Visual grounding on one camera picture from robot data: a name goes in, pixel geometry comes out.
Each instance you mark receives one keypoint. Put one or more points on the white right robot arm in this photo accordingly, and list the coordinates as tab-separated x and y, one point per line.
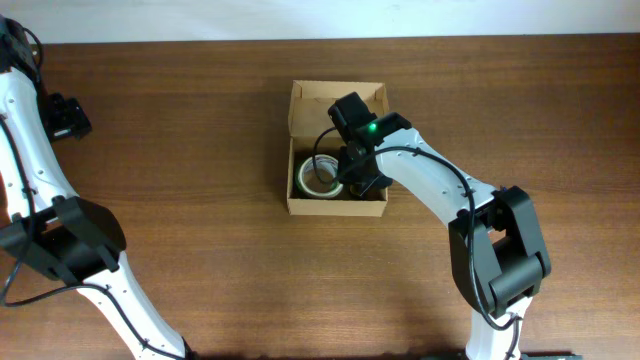
497	251

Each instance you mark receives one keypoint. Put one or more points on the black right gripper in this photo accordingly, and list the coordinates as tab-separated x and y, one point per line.
379	180

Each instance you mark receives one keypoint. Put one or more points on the cardboard box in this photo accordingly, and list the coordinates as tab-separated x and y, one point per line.
313	155

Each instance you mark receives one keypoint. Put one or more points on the green tape roll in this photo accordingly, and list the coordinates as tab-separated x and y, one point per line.
300	187

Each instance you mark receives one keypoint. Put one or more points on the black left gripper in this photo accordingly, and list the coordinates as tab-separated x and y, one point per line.
71	118

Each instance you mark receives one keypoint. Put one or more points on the yellow black correction tape dispenser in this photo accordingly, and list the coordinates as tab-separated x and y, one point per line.
356	190

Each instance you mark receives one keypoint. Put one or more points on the white masking tape roll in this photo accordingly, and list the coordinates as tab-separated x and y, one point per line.
307	187

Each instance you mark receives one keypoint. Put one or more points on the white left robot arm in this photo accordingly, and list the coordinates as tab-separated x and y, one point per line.
60	241

